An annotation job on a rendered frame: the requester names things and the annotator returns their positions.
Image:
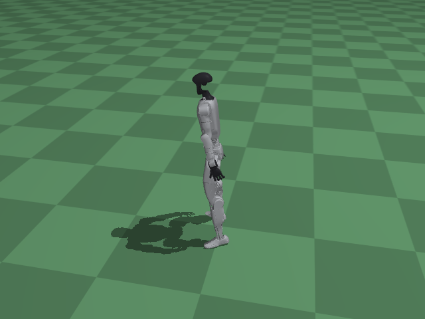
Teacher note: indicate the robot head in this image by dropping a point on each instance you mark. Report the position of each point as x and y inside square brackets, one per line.
[202, 79]

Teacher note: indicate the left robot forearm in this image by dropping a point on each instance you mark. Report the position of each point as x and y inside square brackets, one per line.
[208, 146]

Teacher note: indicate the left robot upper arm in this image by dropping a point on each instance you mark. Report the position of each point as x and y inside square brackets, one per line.
[204, 114]

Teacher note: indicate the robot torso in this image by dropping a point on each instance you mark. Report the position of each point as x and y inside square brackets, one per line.
[215, 125]

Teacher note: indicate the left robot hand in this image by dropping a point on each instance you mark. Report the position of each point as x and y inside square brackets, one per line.
[215, 172]

